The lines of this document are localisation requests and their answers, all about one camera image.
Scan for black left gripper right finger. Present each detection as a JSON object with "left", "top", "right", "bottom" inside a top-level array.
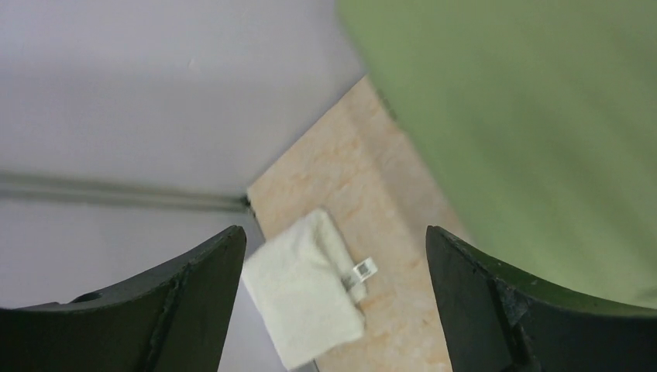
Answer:
[{"left": 425, "top": 226, "right": 656, "bottom": 371}]

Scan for green suitcase blue lining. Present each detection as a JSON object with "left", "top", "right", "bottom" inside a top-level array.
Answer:
[{"left": 336, "top": 1, "right": 656, "bottom": 308}]

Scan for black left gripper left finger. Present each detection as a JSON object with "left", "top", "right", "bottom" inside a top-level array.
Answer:
[{"left": 1, "top": 226, "right": 246, "bottom": 371}]

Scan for white folded towel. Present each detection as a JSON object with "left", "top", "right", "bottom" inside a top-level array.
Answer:
[{"left": 242, "top": 208, "right": 378, "bottom": 370}]

